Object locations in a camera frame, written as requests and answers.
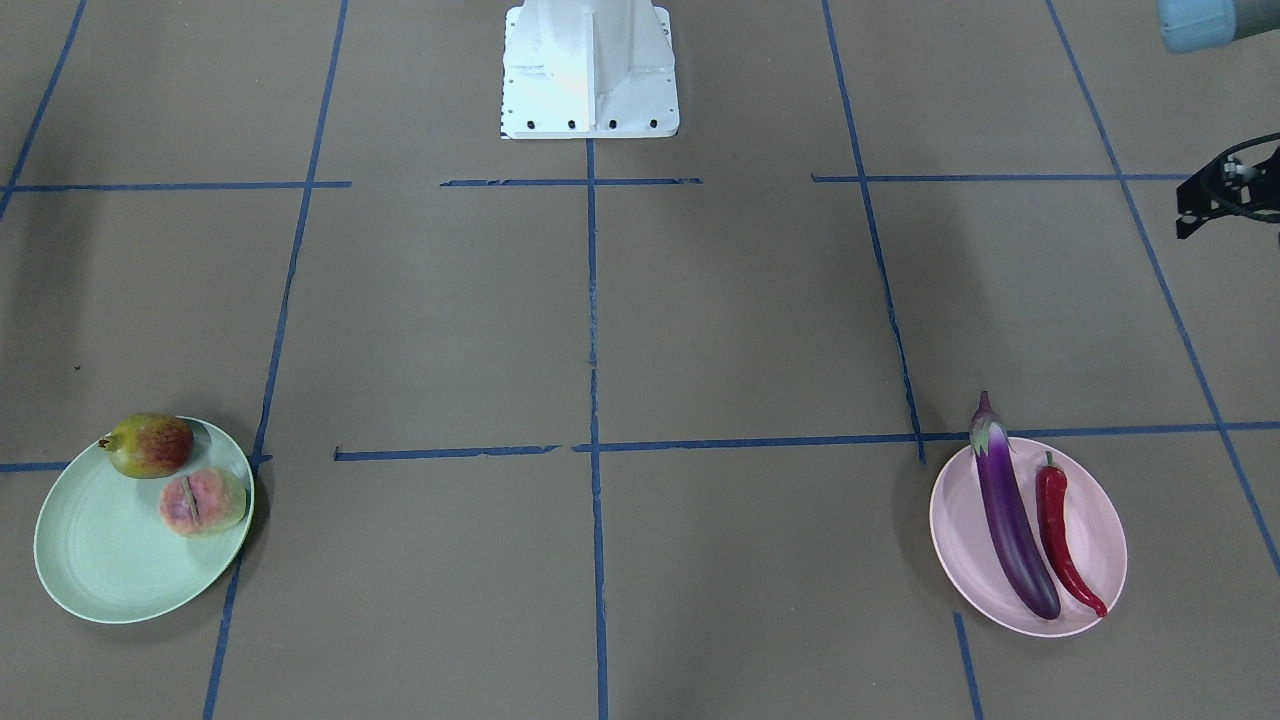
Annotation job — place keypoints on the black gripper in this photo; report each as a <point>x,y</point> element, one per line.
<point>1203,207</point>

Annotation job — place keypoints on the red chili pepper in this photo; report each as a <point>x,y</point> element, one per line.
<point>1052,484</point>

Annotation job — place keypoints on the purple eggplant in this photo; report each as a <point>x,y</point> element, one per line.
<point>1008,525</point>

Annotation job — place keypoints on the green pink peach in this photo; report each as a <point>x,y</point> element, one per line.
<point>203,503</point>

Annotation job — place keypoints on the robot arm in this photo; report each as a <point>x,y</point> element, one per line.
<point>1191,26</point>

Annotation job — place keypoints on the pink plate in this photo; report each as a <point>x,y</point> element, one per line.
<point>1095,535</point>

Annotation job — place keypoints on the light green plate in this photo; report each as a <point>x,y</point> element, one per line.
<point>102,551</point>

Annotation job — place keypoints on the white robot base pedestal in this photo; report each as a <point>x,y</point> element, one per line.
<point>588,69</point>

